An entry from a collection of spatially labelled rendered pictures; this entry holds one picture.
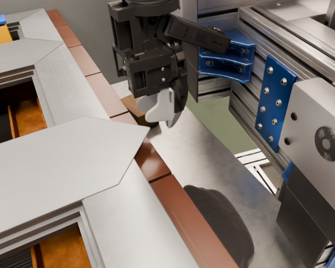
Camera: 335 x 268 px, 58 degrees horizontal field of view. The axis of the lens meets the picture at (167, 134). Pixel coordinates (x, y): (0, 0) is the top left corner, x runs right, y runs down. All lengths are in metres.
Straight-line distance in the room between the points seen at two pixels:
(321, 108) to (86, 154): 0.33
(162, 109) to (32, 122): 0.50
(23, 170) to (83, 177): 0.09
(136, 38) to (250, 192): 0.38
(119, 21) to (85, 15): 0.88
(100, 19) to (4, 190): 0.92
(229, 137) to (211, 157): 1.09
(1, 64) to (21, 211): 0.47
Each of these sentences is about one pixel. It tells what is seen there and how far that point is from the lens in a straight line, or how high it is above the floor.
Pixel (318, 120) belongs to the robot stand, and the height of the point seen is 0.98.
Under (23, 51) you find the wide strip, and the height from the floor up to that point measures 0.85.
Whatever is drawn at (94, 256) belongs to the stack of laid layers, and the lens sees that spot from 0.38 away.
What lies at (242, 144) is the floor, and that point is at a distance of 1.74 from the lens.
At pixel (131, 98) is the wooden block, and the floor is 0.73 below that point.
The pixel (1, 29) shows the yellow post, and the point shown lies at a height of 0.86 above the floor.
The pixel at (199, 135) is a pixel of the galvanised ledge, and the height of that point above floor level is 0.68.
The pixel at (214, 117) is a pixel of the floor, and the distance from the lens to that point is 1.91.
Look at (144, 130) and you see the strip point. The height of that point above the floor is 0.85.
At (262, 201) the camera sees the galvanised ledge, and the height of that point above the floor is 0.68.
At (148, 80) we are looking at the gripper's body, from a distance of 0.41.
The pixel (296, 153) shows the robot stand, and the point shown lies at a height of 0.92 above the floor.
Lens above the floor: 1.16
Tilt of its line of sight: 40 degrees down
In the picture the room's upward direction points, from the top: 4 degrees counter-clockwise
